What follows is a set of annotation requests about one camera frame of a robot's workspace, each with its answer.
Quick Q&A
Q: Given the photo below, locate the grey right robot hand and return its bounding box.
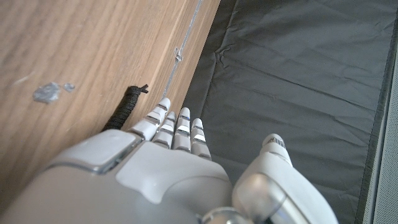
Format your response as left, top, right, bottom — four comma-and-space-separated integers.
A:
0, 97, 340, 224

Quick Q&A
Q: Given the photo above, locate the grey tape outline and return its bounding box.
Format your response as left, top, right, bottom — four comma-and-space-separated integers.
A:
161, 0, 205, 99

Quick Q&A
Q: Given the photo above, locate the black braided right wrist strap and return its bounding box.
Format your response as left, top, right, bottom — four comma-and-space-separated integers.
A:
101, 83, 149, 131

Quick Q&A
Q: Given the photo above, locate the large silver tape scrap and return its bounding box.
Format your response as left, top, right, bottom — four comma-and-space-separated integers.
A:
32, 82, 62, 104

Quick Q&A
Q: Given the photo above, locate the black fabric backdrop curtain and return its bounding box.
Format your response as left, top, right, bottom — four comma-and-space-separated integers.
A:
180, 0, 398, 224

